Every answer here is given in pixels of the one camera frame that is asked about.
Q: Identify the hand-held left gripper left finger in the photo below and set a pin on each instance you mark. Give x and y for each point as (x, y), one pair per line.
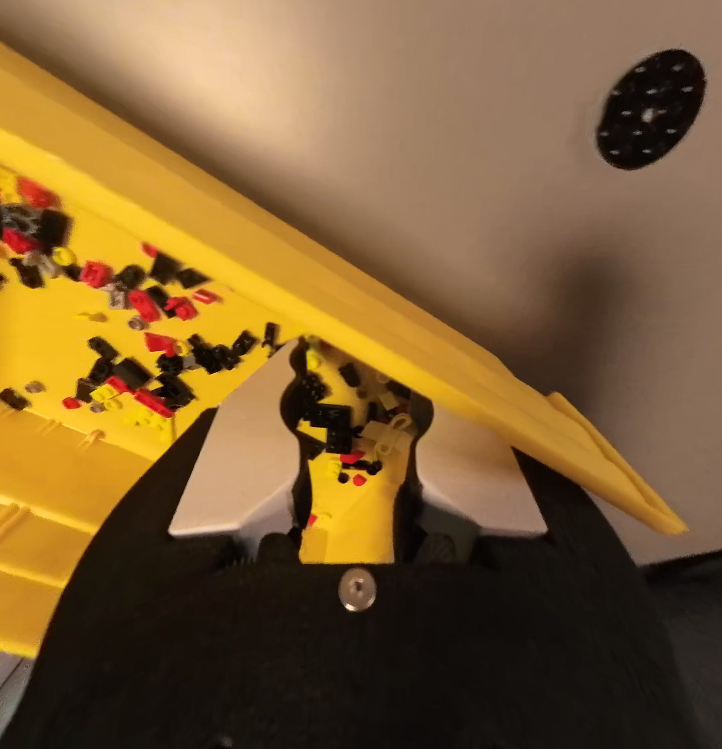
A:
(238, 468)

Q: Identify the yellow plastic tray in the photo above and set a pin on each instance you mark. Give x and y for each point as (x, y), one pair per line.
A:
(45, 468)

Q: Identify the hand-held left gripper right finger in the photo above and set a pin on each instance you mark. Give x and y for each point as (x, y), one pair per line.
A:
(472, 485)

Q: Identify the pile of lego pieces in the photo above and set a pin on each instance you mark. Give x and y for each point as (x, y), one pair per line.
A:
(332, 424)

